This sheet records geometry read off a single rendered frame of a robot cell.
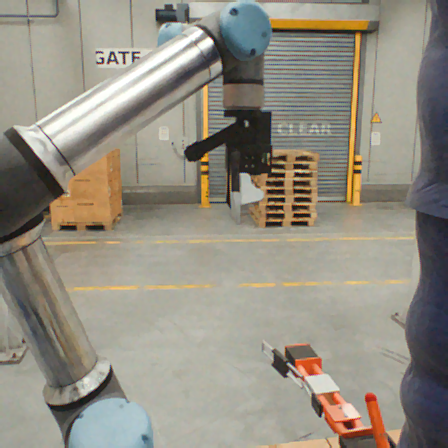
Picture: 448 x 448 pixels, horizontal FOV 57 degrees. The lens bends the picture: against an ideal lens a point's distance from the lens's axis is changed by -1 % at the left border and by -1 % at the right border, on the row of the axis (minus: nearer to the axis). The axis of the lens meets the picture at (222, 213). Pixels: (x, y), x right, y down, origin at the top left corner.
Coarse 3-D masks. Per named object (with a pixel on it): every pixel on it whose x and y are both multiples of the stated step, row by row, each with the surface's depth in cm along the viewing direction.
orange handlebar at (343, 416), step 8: (296, 368) 107; (312, 368) 107; (304, 376) 103; (320, 400) 93; (336, 400) 94; (344, 400) 94; (328, 408) 90; (336, 408) 90; (344, 408) 90; (352, 408) 90; (328, 416) 89; (336, 416) 87; (344, 416) 87; (352, 416) 87; (360, 416) 87; (328, 424) 89; (336, 424) 86; (344, 424) 89; (352, 424) 87; (360, 424) 85; (336, 432) 86
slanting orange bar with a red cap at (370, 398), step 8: (368, 392) 77; (368, 400) 76; (376, 400) 76; (368, 408) 76; (376, 408) 75; (376, 416) 75; (376, 424) 74; (376, 432) 74; (384, 432) 74; (376, 440) 74; (384, 440) 73
